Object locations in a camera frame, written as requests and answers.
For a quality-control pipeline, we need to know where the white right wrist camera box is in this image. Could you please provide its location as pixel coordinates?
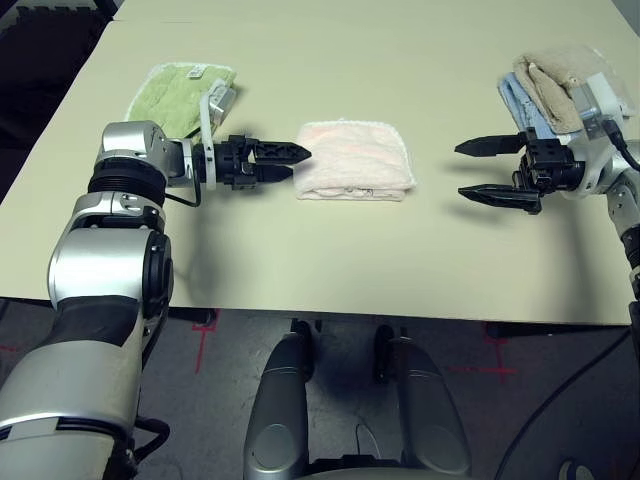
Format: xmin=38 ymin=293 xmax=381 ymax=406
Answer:
xmin=559 ymin=72 xmax=639 ymax=201

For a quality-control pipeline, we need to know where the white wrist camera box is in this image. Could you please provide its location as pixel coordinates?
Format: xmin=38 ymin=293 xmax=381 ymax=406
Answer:
xmin=198 ymin=79 xmax=237 ymax=192
xmin=559 ymin=72 xmax=639 ymax=201

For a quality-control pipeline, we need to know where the pink embroidered towel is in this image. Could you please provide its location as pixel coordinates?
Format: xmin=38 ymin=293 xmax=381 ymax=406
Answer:
xmin=293 ymin=118 xmax=418 ymax=202

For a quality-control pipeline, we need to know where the black foam floor mat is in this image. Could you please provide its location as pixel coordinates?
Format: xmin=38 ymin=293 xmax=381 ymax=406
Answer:
xmin=0 ymin=5 xmax=111 ymax=151

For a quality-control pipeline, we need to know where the blue folded towel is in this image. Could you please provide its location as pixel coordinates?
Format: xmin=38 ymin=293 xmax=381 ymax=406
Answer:
xmin=497 ymin=72 xmax=586 ymax=144

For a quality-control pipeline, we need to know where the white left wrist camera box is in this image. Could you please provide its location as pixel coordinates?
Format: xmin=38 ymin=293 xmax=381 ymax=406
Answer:
xmin=198 ymin=79 xmax=237 ymax=192

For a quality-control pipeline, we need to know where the green folded towel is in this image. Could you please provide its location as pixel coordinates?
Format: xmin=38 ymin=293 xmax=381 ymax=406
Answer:
xmin=124 ymin=62 xmax=239 ymax=139

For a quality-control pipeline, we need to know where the grey round floor object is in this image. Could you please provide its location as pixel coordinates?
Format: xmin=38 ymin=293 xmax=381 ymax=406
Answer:
xmin=558 ymin=458 xmax=594 ymax=480

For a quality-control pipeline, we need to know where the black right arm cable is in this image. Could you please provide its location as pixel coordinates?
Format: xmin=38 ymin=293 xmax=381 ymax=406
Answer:
xmin=492 ymin=119 xmax=640 ymax=480

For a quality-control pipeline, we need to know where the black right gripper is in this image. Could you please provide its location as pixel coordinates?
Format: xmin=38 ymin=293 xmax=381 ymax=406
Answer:
xmin=453 ymin=127 xmax=586 ymax=216

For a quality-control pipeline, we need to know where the beige folded towel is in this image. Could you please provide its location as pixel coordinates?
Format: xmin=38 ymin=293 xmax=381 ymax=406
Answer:
xmin=513 ymin=45 xmax=636 ymax=136

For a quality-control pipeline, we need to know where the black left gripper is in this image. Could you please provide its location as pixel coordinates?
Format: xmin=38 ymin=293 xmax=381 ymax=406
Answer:
xmin=212 ymin=134 xmax=314 ymax=192

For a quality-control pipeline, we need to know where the robot waist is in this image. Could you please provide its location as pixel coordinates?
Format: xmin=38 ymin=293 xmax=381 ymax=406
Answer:
xmin=309 ymin=453 xmax=406 ymax=480

